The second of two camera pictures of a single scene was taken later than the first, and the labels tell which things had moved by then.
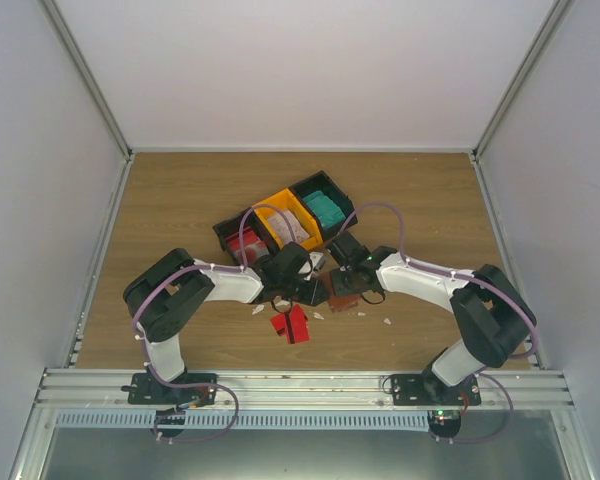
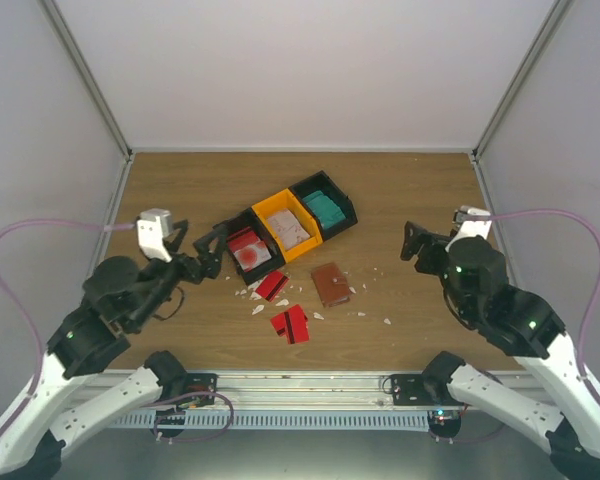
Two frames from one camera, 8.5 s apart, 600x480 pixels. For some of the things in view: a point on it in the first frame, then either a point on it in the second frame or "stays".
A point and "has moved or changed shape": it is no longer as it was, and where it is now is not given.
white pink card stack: [300, 234] stays
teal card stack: [326, 210] stays
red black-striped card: [297, 325] stays
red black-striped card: [283, 326] stays
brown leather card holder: [343, 296] has moved or changed shape
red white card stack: [255, 248] stays
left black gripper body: [291, 293] -> [196, 271]
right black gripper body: [349, 280] -> [426, 263]
